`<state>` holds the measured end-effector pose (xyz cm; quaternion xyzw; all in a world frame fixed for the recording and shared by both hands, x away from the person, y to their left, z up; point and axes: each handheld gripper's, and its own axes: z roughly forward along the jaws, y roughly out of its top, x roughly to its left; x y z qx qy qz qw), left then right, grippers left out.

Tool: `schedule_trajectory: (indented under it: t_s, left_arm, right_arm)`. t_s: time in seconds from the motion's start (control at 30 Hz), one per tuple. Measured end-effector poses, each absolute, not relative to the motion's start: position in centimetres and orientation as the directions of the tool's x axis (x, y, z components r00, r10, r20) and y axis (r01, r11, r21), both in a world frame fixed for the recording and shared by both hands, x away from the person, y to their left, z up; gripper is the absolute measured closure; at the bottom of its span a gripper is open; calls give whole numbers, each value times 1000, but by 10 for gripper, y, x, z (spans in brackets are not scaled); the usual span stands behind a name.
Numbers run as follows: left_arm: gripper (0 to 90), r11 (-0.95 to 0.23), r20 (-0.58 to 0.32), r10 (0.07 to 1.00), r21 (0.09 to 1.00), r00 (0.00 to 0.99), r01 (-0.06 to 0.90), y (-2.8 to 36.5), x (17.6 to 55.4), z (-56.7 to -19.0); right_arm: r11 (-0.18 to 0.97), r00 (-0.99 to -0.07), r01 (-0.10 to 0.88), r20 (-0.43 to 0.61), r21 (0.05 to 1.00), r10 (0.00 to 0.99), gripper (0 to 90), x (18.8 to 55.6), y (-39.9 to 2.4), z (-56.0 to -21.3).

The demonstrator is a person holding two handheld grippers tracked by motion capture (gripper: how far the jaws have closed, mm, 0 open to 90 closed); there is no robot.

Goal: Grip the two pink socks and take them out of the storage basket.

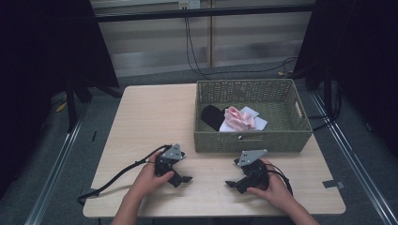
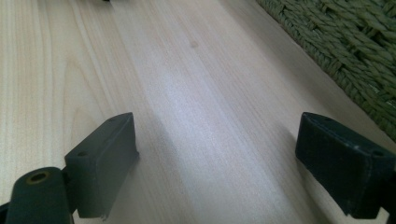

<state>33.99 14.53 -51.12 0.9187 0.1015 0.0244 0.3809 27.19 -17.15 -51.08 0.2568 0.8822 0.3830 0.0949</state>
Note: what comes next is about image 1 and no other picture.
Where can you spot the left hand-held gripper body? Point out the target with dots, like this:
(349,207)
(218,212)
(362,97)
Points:
(170,155)

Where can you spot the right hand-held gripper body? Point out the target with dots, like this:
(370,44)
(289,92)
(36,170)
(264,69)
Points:
(255,170)

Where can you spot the person's right hand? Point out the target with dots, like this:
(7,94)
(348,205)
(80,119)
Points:
(277,190)

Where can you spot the person's left hand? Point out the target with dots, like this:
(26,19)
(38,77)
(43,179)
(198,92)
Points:
(147,181)

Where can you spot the green woven basket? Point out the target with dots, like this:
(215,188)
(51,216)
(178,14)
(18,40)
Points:
(281,137)

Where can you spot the white cloth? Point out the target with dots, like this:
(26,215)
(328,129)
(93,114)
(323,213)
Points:
(259,122)

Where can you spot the pink cloth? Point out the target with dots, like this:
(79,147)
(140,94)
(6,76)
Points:
(239,120)

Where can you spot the black cloth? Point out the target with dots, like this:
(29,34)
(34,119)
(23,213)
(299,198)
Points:
(212,117)

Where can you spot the black metal stand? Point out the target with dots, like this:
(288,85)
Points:
(71,103)

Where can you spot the yellow floor scrap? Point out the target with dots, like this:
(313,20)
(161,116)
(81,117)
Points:
(61,107)

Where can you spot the black horizontal bar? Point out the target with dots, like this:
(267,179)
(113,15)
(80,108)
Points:
(203,12)

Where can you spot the dark curtain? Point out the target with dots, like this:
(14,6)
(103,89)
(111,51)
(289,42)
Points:
(47,56)
(359,56)

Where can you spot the metal floor rail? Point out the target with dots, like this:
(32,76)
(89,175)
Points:
(353,156)
(54,173)

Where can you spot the white wall socket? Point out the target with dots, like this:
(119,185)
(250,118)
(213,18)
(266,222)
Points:
(189,4)

